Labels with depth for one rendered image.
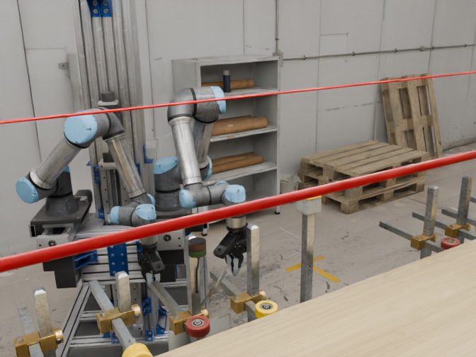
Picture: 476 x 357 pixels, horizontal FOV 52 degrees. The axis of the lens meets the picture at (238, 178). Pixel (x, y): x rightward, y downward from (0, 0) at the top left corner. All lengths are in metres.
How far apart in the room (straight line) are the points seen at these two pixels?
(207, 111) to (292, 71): 3.37
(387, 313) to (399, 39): 5.04
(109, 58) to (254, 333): 1.37
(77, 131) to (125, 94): 0.47
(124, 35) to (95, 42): 0.13
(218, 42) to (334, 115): 1.81
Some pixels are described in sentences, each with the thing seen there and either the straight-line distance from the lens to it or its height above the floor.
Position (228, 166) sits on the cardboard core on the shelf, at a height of 0.56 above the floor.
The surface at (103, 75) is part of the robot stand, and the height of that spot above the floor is 1.64.
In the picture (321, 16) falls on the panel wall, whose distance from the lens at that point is 5.54.
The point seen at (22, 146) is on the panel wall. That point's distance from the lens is 4.14.
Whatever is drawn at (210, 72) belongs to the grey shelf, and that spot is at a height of 1.41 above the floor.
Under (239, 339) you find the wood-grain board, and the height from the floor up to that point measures 0.90.
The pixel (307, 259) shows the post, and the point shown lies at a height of 0.95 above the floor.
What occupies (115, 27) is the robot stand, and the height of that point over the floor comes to 1.85.
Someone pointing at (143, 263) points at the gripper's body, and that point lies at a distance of 2.02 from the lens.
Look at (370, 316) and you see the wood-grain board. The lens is 1.79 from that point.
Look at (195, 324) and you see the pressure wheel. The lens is 1.71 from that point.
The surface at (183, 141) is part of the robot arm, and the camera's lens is 1.90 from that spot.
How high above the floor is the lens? 1.87
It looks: 18 degrees down
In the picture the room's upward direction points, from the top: 1 degrees counter-clockwise
